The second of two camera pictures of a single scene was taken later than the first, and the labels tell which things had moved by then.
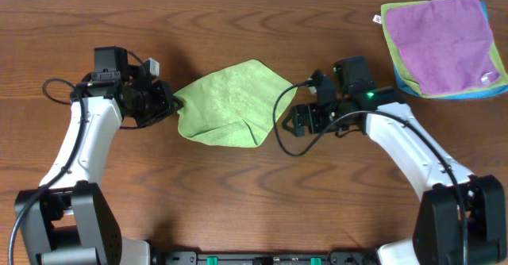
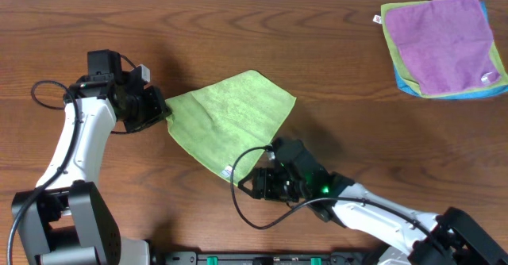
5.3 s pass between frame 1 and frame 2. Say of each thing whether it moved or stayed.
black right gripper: moved
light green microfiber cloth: moved
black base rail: stayed
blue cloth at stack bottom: stayed
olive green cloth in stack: stayed
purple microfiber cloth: stayed
